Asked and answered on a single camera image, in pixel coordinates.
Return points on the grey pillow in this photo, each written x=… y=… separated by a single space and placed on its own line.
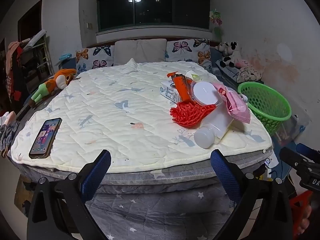
x=125 y=52
x=151 y=50

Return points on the black and white cow plush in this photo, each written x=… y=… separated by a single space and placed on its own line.
x=231 y=52

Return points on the red plastic stool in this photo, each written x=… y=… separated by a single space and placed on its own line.
x=298 y=205

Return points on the pink plush toy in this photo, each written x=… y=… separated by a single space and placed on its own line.
x=242 y=63

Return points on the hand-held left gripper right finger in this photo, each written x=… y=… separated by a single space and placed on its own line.
x=222 y=172

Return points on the butterfly print pillow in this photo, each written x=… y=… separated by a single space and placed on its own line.
x=185 y=50
x=100 y=55

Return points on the orange snack packet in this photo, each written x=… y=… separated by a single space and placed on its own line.
x=181 y=87

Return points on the red chenille cloth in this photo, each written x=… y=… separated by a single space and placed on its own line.
x=190 y=115

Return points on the dark window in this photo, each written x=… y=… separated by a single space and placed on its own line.
x=152 y=12

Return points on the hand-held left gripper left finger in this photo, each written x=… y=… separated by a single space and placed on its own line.
x=100 y=170

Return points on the colourful pinwheel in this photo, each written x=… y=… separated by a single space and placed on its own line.
x=216 y=20

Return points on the round clear plastic container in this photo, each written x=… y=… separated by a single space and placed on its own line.
x=205 y=92

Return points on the metal clothes rack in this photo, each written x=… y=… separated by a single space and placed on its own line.
x=41 y=55

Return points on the white plastic bottle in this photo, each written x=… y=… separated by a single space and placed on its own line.
x=215 y=127

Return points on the orange plush toy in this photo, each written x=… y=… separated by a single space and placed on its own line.
x=60 y=78

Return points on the pink snack packet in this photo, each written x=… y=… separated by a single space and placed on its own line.
x=236 y=107

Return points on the grey star-print bed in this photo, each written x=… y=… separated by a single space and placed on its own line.
x=150 y=205

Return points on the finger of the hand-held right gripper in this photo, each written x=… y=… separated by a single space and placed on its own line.
x=307 y=148
x=291 y=157

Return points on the clear storage box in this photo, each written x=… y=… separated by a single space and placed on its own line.
x=292 y=130

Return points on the hanging clothes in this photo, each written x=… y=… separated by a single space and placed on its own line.
x=12 y=65

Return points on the white quilted bed pad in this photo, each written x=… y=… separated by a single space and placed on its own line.
x=112 y=117

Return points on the green plastic basket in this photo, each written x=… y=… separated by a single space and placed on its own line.
x=272 y=115

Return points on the pile of socks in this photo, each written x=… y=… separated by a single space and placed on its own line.
x=7 y=132

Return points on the white tube with green drop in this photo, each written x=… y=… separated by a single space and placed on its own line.
x=193 y=75

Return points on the spotted white cloth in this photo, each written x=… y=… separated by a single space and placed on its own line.
x=250 y=73

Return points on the black smartphone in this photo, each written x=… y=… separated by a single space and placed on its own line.
x=45 y=137

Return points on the white and blue milk carton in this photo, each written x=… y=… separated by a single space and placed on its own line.
x=167 y=90

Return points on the small blue toy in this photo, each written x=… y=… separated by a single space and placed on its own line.
x=67 y=56

